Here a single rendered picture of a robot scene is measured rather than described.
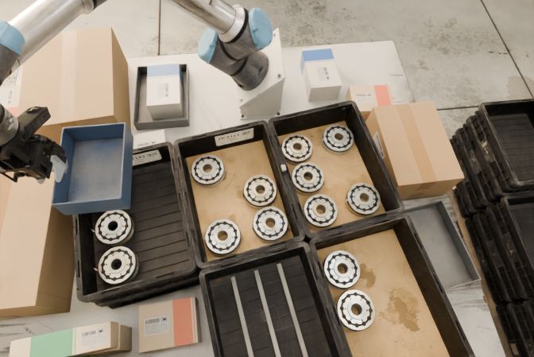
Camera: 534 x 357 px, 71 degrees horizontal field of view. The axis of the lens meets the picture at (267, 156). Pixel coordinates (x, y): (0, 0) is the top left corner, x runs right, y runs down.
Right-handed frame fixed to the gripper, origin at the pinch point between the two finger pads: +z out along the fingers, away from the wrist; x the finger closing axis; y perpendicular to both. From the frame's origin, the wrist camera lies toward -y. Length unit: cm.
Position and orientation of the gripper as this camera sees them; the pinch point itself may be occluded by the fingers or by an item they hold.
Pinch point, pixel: (60, 167)
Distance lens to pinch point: 99.6
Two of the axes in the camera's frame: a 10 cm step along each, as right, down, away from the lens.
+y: 0.9, 8.9, -4.5
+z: 0.5, 4.5, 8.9
